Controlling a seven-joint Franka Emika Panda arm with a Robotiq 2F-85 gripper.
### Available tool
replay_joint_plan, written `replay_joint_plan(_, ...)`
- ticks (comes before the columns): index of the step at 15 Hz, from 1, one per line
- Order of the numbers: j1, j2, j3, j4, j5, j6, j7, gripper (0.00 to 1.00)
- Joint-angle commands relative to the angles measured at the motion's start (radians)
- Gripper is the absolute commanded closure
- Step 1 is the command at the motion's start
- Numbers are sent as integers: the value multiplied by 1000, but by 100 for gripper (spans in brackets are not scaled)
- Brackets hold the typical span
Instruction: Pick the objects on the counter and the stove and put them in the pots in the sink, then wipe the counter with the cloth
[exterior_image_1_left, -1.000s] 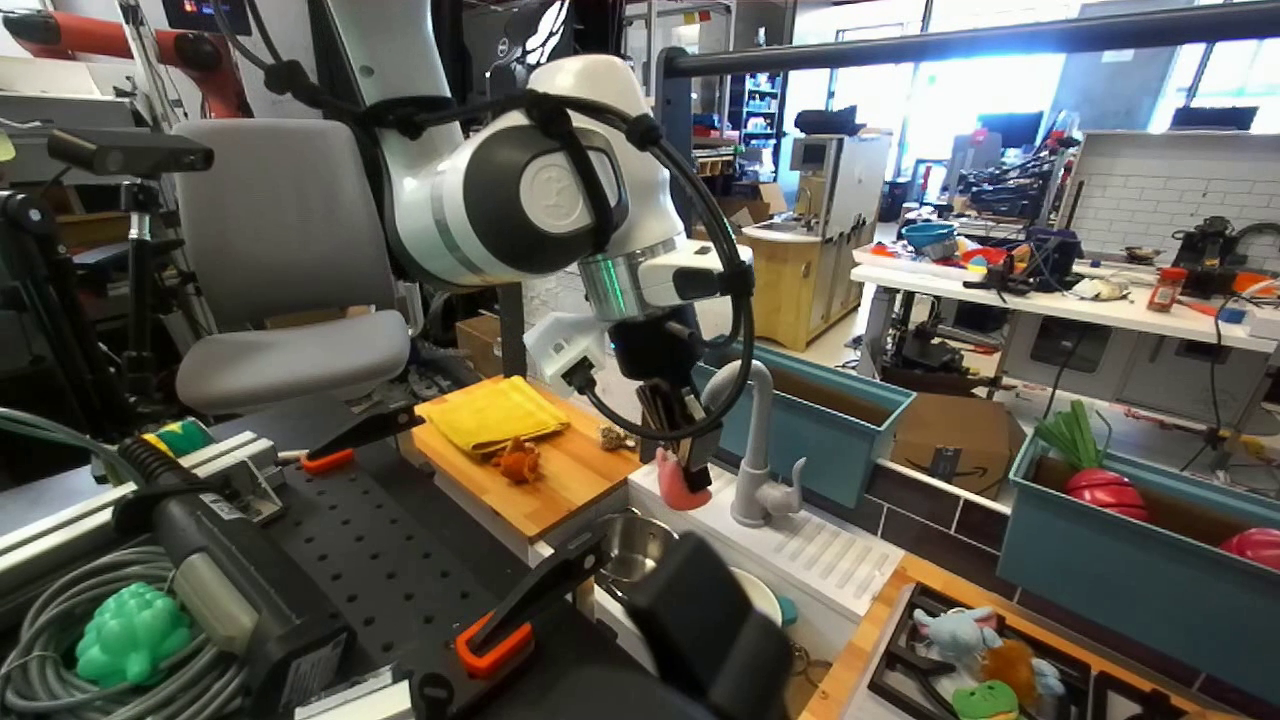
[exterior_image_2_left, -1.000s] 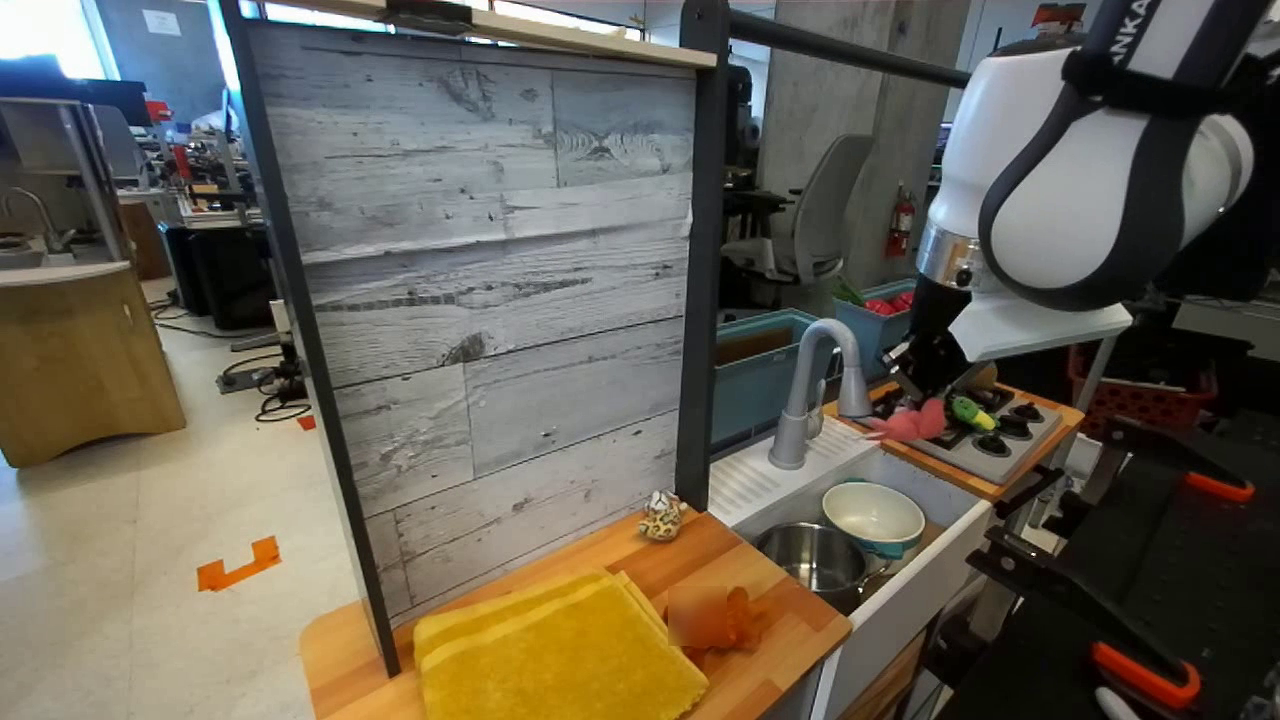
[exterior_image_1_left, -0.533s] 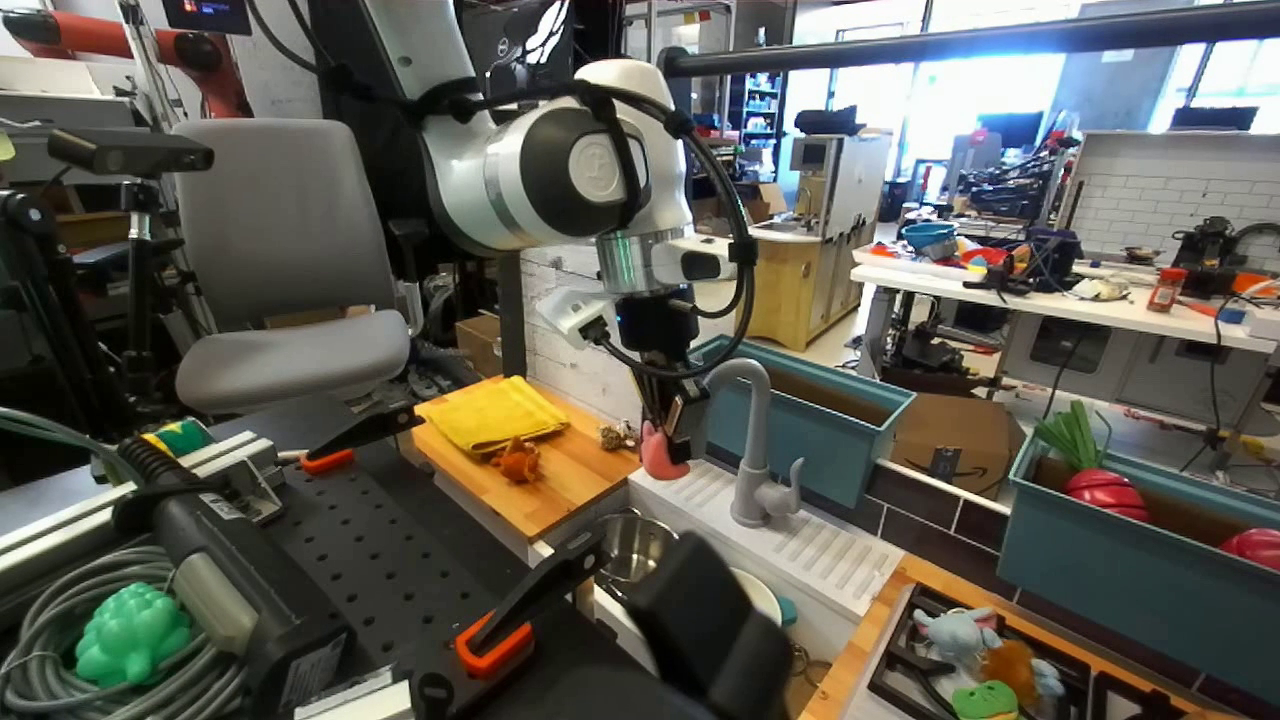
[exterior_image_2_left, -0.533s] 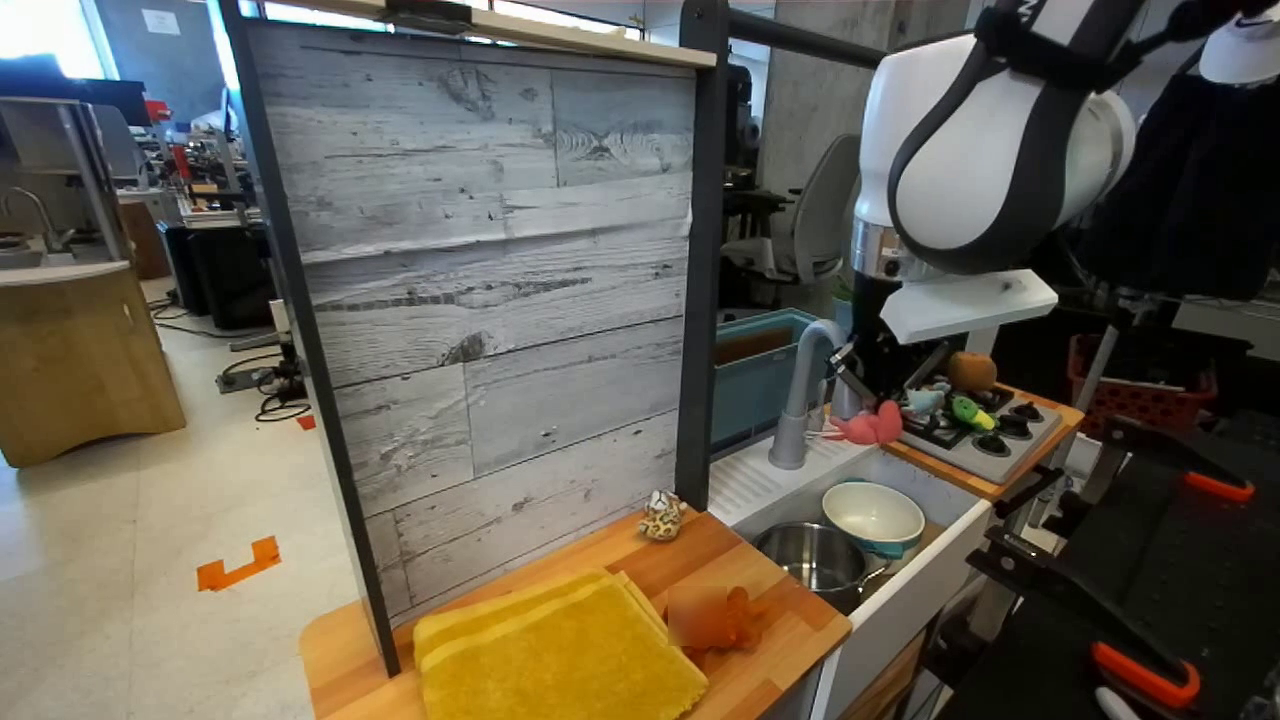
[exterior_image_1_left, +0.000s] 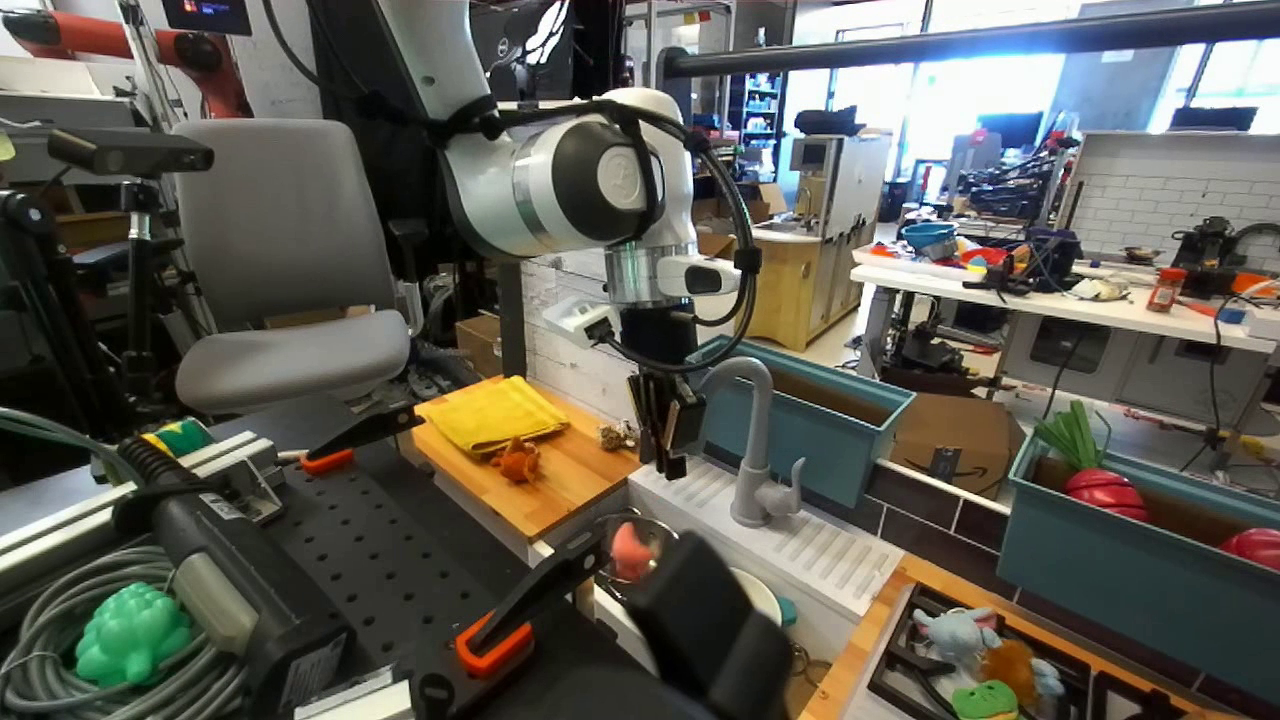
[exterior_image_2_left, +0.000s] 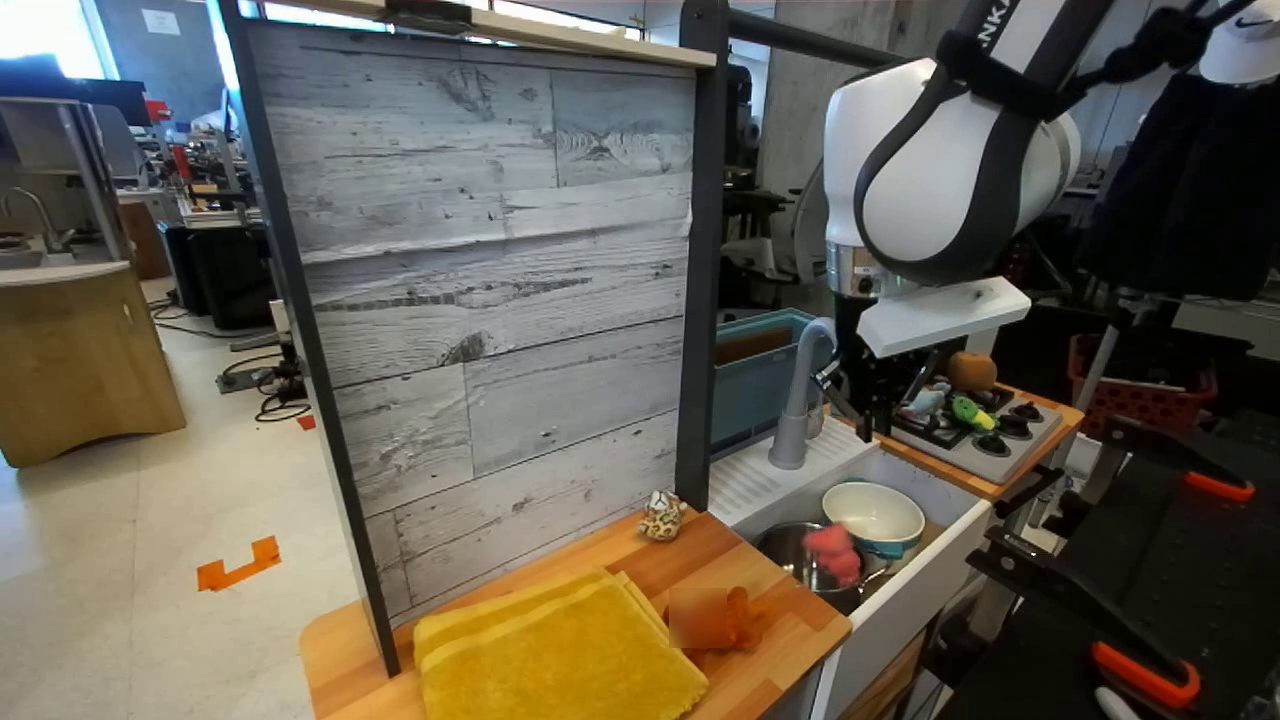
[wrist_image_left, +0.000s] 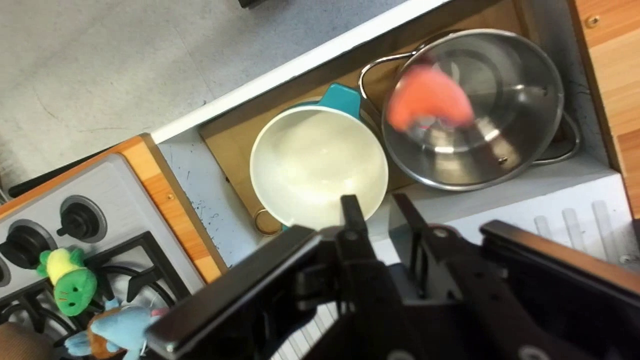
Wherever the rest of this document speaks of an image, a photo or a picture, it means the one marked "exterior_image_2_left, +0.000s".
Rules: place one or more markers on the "green yellow plush toy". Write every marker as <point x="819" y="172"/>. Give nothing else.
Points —
<point x="969" y="411"/>

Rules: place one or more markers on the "light wooden shelf board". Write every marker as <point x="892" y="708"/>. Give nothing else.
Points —
<point x="534" y="31"/>

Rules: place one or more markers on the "orange plush toy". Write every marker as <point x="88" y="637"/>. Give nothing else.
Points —
<point x="719" y="621"/>

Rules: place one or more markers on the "stainless steel pot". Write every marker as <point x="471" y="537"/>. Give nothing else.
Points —
<point x="802" y="565"/>

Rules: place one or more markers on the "grey toy faucet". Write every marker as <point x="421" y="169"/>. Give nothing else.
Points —
<point x="799" y="402"/>

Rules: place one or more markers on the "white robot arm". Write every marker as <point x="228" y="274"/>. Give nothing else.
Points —
<point x="923" y="160"/>

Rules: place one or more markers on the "pink plush toy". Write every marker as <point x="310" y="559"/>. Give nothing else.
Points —
<point x="833" y="559"/>

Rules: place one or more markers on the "yellow terry towel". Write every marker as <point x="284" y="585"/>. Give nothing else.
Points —
<point x="562" y="662"/>

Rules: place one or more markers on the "white enamel pot teal rim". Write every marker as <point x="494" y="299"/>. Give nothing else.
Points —
<point x="872" y="514"/>

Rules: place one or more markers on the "black storage bins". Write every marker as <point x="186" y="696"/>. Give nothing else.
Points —
<point x="222" y="274"/>

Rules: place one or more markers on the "brown plush toy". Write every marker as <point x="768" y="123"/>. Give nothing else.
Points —
<point x="972" y="375"/>

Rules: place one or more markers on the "leopard print plush toy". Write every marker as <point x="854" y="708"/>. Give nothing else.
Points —
<point x="662" y="517"/>

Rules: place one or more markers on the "orange plastic crate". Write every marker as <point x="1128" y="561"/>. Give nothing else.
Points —
<point x="1147" y="397"/>

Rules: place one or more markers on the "light blue plush toy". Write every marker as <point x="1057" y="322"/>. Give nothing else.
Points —
<point x="934" y="411"/>

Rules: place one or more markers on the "black metal frame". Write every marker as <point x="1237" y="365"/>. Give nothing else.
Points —
<point x="703" y="267"/>

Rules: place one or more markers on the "grey wood plank panel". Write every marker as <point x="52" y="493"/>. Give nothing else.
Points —
<point x="465" y="267"/>

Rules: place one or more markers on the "long teal planter box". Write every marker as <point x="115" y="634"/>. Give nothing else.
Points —
<point x="754" y="385"/>

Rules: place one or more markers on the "black hanging jacket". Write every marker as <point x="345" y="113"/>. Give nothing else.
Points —
<point x="1187" y="185"/>

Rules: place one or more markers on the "round wooden cabinet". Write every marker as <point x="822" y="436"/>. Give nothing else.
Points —
<point x="82" y="361"/>

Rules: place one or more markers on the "black perforated table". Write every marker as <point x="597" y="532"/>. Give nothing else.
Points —
<point x="1172" y="585"/>

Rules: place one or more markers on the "striped wooden countertop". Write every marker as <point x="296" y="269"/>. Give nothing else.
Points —
<point x="747" y="561"/>

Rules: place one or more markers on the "grey office chair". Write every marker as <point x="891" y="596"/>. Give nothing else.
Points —
<point x="804" y="227"/>

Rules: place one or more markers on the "wooden stove counter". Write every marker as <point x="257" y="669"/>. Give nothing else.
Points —
<point x="1068" y="417"/>

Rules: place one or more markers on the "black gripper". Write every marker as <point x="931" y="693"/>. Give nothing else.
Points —
<point x="881" y="347"/>

